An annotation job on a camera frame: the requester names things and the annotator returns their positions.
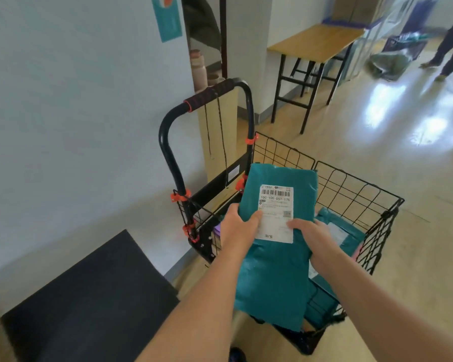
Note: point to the purple mailer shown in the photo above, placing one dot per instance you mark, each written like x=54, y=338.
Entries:
x=217, y=230

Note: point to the person's left forearm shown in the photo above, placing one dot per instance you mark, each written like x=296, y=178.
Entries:
x=196, y=316

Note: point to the person's right hand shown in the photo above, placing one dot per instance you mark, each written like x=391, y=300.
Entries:
x=319, y=245

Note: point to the black low metal table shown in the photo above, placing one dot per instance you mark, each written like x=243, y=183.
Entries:
x=90, y=297

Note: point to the dark patterned slipper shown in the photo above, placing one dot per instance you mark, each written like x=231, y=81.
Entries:
x=237, y=354

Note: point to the person's left hand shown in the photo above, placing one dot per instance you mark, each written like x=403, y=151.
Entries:
x=238, y=233

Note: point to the dark brown door frame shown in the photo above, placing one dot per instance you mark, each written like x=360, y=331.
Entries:
x=223, y=37

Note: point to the wooden table black legs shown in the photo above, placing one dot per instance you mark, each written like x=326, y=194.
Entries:
x=317, y=41

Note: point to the plain teal package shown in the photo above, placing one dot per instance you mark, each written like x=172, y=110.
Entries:
x=275, y=282

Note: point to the tall brown cardboard box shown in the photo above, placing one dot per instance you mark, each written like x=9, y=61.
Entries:
x=358, y=7

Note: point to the person's right forearm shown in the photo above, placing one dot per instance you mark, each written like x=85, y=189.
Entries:
x=392, y=316

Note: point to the dark plastic crate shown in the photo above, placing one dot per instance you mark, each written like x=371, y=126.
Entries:
x=405, y=42

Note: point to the beige round cup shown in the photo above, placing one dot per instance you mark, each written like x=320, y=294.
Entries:
x=215, y=79

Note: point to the pink mailer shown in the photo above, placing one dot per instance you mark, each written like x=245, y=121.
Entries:
x=358, y=252

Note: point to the beige cabinet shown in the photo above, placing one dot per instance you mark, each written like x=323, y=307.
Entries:
x=230, y=120

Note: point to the dark green draped cloth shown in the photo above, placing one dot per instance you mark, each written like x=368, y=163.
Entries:
x=202, y=22

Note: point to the grey-green bag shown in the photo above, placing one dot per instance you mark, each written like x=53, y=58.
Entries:
x=389, y=65

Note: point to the teal wall poster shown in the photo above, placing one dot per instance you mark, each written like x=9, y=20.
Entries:
x=167, y=18

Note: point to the pink bottle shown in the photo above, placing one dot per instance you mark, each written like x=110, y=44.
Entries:
x=198, y=71

